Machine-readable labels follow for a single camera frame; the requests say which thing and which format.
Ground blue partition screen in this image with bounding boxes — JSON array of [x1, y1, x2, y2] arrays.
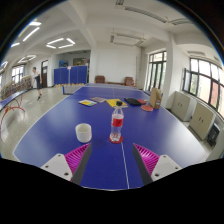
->
[[53, 65, 89, 86]]

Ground black paddle case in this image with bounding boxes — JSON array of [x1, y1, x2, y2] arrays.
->
[[124, 97, 142, 107]]

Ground beige cabinet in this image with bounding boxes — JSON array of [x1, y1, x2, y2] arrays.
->
[[213, 133, 224, 160], [188, 101, 217, 141], [170, 90, 198, 122]]

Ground white cup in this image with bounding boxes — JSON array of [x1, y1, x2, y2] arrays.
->
[[74, 122, 93, 144]]

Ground clear bottle with red label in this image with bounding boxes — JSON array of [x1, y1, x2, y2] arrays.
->
[[109, 100, 125, 143]]

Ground wide black-framed window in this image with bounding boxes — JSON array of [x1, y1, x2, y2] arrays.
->
[[182, 57, 224, 118]]

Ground small black-framed window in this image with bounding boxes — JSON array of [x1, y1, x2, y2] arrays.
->
[[11, 64, 26, 84]]

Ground small multicoloured booklet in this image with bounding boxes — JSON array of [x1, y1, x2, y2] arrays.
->
[[78, 98, 98, 107]]

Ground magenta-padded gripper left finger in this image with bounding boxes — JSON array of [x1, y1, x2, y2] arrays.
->
[[40, 143, 93, 186]]

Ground ceiling lights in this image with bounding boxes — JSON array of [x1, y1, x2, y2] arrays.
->
[[0, 20, 77, 73]]

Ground dark brown door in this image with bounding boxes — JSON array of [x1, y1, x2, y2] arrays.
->
[[40, 59, 49, 88]]

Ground yellow book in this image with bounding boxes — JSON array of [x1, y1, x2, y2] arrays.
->
[[105, 98, 128, 109]]

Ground tall black-framed window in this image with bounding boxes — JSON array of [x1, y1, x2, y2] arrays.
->
[[145, 50, 168, 93]]

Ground blue table with red legs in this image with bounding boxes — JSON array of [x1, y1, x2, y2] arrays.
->
[[0, 89, 29, 141]]

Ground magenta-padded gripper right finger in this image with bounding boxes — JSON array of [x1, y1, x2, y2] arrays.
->
[[131, 143, 183, 187]]

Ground grey booklet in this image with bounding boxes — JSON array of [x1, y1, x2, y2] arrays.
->
[[89, 96, 107, 104]]

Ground black box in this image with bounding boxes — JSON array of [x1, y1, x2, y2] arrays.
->
[[206, 122, 221, 148]]

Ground brown armchair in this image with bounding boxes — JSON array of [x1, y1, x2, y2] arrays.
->
[[124, 76, 135, 87], [94, 75, 106, 84]]

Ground person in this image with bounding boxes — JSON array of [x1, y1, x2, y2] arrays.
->
[[31, 66, 44, 101]]

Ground brown cardboard box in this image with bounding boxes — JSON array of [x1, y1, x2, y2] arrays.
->
[[148, 87, 163, 110]]

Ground low white court barrier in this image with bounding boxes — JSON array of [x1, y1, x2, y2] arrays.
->
[[62, 84, 86, 95]]

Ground shelf unit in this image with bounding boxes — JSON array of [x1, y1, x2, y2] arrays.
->
[[0, 74, 33, 101]]

